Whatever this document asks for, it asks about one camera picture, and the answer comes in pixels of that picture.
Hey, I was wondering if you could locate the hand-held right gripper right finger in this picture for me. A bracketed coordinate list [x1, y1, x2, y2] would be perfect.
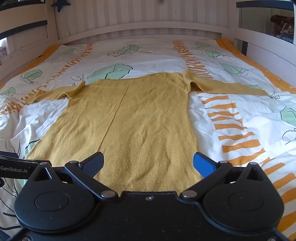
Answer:
[180, 152, 270, 200]

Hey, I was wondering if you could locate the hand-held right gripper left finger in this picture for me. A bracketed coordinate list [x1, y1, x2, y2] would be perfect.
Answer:
[28, 152, 117, 200]

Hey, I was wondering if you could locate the yellow knit sweater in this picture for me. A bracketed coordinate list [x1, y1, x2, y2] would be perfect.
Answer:
[24, 71, 270, 193]

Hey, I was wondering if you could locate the white leaf-print duvet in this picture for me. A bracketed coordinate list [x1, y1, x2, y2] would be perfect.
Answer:
[0, 38, 296, 241]

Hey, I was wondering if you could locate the brown plush toy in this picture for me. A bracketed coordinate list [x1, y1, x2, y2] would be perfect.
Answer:
[270, 14, 295, 43]

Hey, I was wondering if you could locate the dark blue star decoration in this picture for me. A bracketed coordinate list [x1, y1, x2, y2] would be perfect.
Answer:
[51, 0, 71, 12]

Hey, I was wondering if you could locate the white wooden bed frame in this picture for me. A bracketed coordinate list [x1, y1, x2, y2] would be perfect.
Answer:
[0, 0, 296, 90]

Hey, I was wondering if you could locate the dark bed rail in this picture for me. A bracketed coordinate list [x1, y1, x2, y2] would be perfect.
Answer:
[0, 20, 48, 40]
[0, 0, 46, 12]
[236, 0, 296, 11]

